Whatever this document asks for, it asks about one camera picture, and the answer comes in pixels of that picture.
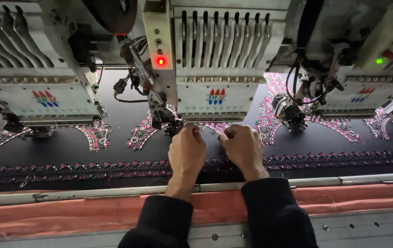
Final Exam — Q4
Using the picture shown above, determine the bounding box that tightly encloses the black embroidered fabric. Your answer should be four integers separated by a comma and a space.
0, 69, 393, 194

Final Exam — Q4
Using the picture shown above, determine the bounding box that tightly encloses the metal frame rail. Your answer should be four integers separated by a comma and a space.
0, 172, 393, 208

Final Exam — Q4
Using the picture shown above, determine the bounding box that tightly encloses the grey machine table edge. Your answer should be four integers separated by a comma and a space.
0, 208, 393, 248

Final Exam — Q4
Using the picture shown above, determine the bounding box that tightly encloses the dark sequin reel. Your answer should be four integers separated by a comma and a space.
82, 0, 138, 36

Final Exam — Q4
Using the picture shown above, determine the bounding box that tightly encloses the person's left hand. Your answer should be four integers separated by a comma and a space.
168, 123, 207, 180

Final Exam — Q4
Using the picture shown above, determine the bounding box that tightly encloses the white embroidery machine head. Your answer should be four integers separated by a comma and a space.
143, 0, 291, 133
0, 0, 138, 138
269, 0, 393, 133

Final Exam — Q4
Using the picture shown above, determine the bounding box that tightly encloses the person's right hand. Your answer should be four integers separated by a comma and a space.
218, 124, 270, 182

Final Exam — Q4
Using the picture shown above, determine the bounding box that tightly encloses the orange cloth strip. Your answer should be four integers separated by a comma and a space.
0, 183, 393, 241

